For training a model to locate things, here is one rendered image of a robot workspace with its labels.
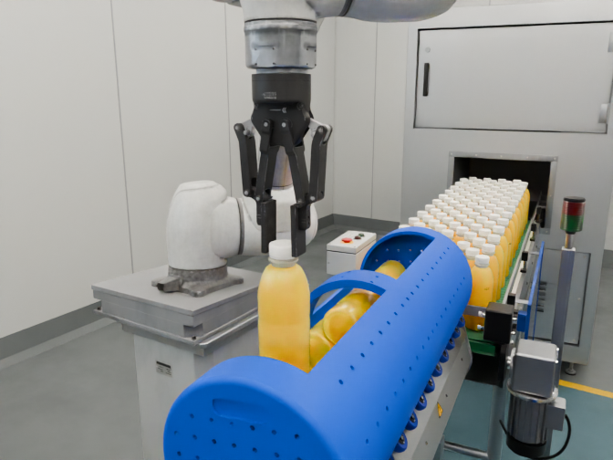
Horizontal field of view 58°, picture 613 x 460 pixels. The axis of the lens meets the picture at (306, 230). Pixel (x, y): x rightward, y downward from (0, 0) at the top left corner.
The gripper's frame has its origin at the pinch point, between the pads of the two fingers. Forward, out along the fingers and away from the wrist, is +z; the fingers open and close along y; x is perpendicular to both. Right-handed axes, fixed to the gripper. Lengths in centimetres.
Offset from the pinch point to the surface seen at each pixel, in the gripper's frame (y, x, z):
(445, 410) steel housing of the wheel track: 14, 53, 54
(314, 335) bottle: -4.8, 21.0, 25.4
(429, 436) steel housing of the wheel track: 14, 39, 52
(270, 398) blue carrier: 4.2, -12.1, 17.9
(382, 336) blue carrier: 10.1, 14.2, 19.8
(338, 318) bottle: -0.3, 21.6, 21.6
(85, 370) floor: -207, 146, 139
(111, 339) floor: -222, 183, 139
